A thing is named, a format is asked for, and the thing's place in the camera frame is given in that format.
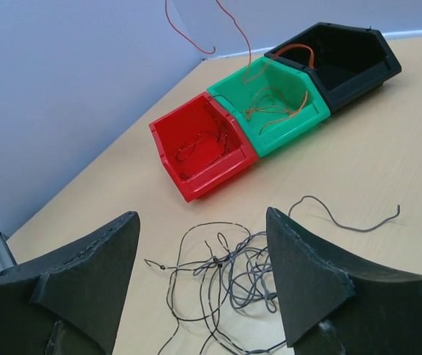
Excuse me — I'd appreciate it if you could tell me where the red thin cable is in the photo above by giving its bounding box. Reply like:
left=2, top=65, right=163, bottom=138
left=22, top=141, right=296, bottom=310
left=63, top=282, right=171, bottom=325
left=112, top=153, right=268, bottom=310
left=164, top=0, right=267, bottom=86

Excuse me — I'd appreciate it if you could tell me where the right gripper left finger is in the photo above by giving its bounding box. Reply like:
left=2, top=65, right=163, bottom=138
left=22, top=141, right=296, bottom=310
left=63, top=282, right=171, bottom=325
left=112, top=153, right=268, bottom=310
left=0, top=212, right=140, bottom=354

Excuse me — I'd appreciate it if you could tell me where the black plastic bin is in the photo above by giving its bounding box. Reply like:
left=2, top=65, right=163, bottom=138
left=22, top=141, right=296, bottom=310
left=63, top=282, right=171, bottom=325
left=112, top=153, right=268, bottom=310
left=265, top=22, right=402, bottom=113

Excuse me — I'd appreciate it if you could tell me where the thin cable bundle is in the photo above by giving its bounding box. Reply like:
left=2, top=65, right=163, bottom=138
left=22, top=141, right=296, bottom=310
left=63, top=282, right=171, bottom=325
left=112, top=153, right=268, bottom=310
left=143, top=220, right=289, bottom=355

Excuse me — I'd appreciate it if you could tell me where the grey thin cable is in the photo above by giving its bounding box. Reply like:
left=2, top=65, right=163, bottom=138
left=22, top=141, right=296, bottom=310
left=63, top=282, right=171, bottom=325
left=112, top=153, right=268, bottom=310
left=287, top=195, right=402, bottom=234

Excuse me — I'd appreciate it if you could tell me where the green plastic bin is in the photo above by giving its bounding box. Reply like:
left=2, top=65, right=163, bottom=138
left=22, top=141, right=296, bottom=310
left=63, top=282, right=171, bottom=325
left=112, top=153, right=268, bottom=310
left=207, top=57, right=330, bottom=158

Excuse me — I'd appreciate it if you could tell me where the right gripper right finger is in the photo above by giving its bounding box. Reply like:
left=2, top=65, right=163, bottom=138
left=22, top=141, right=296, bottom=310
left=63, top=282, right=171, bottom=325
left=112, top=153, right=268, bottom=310
left=266, top=207, right=422, bottom=354

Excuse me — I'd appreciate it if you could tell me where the red plastic bin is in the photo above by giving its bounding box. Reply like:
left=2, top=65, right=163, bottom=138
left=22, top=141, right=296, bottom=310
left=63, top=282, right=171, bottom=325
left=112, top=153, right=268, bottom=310
left=149, top=92, right=259, bottom=202

